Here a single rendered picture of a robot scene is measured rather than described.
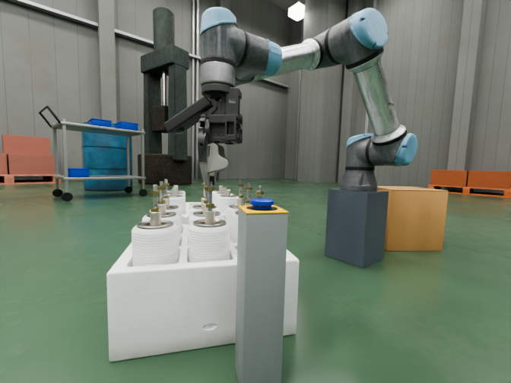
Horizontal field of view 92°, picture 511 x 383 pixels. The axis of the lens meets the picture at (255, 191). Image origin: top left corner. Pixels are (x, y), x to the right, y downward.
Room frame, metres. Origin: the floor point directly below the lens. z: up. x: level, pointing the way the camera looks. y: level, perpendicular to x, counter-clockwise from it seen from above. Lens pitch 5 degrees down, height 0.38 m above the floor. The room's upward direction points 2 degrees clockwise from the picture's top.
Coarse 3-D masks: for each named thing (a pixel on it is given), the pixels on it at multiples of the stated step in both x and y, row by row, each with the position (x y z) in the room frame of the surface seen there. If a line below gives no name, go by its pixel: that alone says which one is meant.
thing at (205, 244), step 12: (192, 228) 0.53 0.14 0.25; (204, 228) 0.53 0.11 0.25; (216, 228) 0.53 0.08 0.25; (228, 228) 0.55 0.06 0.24; (192, 240) 0.53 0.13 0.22; (204, 240) 0.52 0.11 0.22; (216, 240) 0.52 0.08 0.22; (228, 240) 0.56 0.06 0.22; (192, 252) 0.53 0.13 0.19; (204, 252) 0.52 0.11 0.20; (216, 252) 0.53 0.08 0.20; (228, 252) 0.56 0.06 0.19
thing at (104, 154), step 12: (84, 132) 3.47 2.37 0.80; (84, 144) 3.47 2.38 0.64; (96, 144) 3.43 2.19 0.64; (108, 144) 3.48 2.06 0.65; (120, 144) 3.59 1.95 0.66; (84, 156) 3.48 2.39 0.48; (96, 156) 3.43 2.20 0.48; (108, 156) 3.47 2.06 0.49; (120, 156) 3.58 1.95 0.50; (96, 168) 3.43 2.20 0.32; (108, 168) 3.47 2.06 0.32; (120, 168) 3.57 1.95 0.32; (132, 168) 3.87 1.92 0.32; (84, 180) 3.50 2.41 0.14; (96, 180) 3.43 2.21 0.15; (108, 180) 3.47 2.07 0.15; (120, 180) 3.58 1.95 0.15
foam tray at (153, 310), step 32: (128, 256) 0.53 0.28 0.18; (288, 256) 0.56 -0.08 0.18; (128, 288) 0.45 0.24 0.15; (160, 288) 0.47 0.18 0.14; (192, 288) 0.48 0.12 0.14; (224, 288) 0.50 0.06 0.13; (288, 288) 0.54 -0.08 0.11; (128, 320) 0.45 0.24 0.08; (160, 320) 0.47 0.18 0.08; (192, 320) 0.48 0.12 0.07; (224, 320) 0.50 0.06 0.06; (288, 320) 0.54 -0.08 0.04; (128, 352) 0.45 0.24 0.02; (160, 352) 0.47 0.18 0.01
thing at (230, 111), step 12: (216, 84) 0.53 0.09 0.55; (216, 96) 0.55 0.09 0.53; (228, 96) 0.54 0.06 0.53; (240, 96) 0.56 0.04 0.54; (216, 108) 0.55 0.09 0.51; (228, 108) 0.54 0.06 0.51; (204, 120) 0.53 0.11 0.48; (216, 120) 0.53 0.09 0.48; (228, 120) 0.53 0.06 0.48; (240, 120) 0.57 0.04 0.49; (216, 132) 0.54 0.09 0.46; (228, 132) 0.54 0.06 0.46; (240, 132) 0.58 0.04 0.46
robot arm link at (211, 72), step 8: (208, 64) 0.53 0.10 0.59; (216, 64) 0.53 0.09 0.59; (224, 64) 0.53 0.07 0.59; (200, 72) 0.55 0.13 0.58; (208, 72) 0.53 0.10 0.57; (216, 72) 0.53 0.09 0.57; (224, 72) 0.53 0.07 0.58; (232, 72) 0.55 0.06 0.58; (200, 80) 0.55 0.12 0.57; (208, 80) 0.53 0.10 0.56; (216, 80) 0.53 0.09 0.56; (224, 80) 0.53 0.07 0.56; (232, 80) 0.55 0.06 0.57
